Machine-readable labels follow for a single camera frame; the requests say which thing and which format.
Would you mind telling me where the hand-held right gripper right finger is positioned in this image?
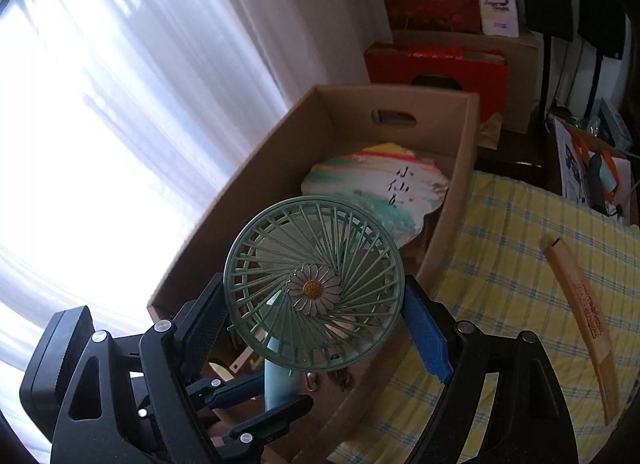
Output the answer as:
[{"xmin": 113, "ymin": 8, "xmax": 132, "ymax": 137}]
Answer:
[{"xmin": 404, "ymin": 275, "xmax": 579, "ymax": 464}]

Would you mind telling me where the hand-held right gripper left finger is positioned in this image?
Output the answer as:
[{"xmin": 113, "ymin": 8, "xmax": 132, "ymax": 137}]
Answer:
[{"xmin": 50, "ymin": 273, "xmax": 229, "ymax": 464}]

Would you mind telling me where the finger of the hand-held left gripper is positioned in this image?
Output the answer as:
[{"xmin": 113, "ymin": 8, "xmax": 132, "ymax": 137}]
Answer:
[
  {"xmin": 224, "ymin": 394, "xmax": 315, "ymax": 449},
  {"xmin": 186, "ymin": 374, "xmax": 265, "ymax": 411}
]

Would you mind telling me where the green daisy handheld fan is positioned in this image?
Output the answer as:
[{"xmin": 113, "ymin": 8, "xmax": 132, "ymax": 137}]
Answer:
[{"xmin": 223, "ymin": 197, "xmax": 406, "ymax": 412}]

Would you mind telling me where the painted folding fan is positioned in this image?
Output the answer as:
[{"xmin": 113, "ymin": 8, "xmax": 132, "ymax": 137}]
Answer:
[{"xmin": 301, "ymin": 141, "xmax": 451, "ymax": 247}]

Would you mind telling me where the yellow plaid tablecloth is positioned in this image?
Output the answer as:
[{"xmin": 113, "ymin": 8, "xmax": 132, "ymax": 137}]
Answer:
[{"xmin": 327, "ymin": 169, "xmax": 640, "ymax": 464}]

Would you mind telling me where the wooden fan case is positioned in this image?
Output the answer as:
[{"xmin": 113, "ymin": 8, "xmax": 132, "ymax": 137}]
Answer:
[{"xmin": 539, "ymin": 237, "xmax": 621, "ymax": 426}]

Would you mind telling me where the white open box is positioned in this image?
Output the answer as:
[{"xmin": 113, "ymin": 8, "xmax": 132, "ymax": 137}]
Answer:
[{"xmin": 552, "ymin": 114, "xmax": 640, "ymax": 225}]

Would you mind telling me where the white curtain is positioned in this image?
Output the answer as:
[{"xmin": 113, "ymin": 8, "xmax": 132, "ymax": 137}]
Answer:
[{"xmin": 0, "ymin": 0, "xmax": 396, "ymax": 395}]

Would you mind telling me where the red gift box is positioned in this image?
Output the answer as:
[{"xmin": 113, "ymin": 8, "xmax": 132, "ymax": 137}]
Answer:
[{"xmin": 364, "ymin": 42, "xmax": 510, "ymax": 122}]

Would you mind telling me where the black speaker stand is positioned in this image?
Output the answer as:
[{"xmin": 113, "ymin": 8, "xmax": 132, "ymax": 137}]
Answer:
[
  {"xmin": 582, "ymin": 57, "xmax": 603, "ymax": 115},
  {"xmin": 537, "ymin": 34, "xmax": 553, "ymax": 115}
]

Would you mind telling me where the white pink box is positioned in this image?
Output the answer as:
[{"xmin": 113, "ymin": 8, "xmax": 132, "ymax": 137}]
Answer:
[{"xmin": 475, "ymin": 0, "xmax": 521, "ymax": 38}]

